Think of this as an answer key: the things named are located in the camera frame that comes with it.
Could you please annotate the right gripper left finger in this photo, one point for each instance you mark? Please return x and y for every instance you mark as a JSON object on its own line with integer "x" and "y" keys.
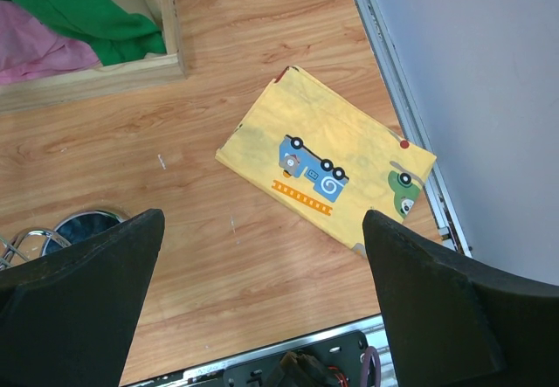
{"x": 69, "y": 318}

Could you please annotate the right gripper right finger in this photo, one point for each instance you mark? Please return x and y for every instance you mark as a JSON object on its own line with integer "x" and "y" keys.
{"x": 454, "y": 321}

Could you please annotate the chrome wine glass rack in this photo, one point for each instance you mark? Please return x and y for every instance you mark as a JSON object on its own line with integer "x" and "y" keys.
{"x": 75, "y": 228}

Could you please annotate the wooden clothes rack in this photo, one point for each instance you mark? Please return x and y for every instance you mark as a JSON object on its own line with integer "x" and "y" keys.
{"x": 153, "y": 70}

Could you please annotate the pink t-shirt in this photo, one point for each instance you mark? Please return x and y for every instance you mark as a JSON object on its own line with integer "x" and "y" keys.
{"x": 30, "y": 50}

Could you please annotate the green tank top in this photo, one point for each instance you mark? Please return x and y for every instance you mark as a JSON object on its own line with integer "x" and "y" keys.
{"x": 115, "y": 35}

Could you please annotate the aluminium frame rail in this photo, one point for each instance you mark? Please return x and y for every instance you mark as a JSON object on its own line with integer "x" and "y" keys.
{"x": 411, "y": 123}

